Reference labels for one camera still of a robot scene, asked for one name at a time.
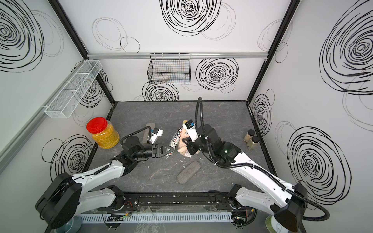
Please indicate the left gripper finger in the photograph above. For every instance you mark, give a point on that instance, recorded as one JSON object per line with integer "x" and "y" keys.
{"x": 166, "y": 147}
{"x": 168, "y": 154}

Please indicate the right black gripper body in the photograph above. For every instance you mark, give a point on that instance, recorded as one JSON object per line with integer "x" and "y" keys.
{"x": 194, "y": 147}

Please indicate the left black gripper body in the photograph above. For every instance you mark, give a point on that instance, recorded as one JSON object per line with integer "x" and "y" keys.
{"x": 154, "y": 151}

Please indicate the grey rectangular eyeglass case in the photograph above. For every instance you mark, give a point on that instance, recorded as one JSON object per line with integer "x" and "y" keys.
{"x": 146, "y": 132}

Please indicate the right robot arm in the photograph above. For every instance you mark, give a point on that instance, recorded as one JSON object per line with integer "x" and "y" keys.
{"x": 288, "y": 204}

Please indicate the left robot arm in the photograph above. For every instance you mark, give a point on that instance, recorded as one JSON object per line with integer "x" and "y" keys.
{"x": 70, "y": 195}

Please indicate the grey oval eyeglass case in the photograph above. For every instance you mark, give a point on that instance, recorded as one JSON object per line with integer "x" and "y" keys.
{"x": 185, "y": 175}

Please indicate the red lid yellow jar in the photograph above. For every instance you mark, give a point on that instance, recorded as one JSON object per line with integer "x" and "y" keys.
{"x": 103, "y": 132}

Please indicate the brown spice bottle far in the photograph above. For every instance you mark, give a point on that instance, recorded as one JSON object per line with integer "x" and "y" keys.
{"x": 250, "y": 133}

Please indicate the brown spice bottle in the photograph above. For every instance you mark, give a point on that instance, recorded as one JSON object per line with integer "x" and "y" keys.
{"x": 253, "y": 142}
{"x": 250, "y": 133}

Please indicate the brown spice bottle near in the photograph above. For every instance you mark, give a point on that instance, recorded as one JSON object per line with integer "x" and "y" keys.
{"x": 253, "y": 142}

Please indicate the white mesh shelf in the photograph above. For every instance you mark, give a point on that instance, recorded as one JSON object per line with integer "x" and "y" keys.
{"x": 73, "y": 90}

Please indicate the teal tape roll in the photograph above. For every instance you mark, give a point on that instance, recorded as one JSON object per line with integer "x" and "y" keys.
{"x": 73, "y": 226}

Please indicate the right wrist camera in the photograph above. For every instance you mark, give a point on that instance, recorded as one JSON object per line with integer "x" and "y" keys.
{"x": 190, "y": 127}

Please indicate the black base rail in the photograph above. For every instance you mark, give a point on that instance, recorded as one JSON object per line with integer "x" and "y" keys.
{"x": 186, "y": 199}

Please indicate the white slotted cable duct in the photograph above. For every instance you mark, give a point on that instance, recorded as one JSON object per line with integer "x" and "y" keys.
{"x": 157, "y": 218}

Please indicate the black wire basket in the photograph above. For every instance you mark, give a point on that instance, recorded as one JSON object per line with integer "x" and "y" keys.
{"x": 173, "y": 68}

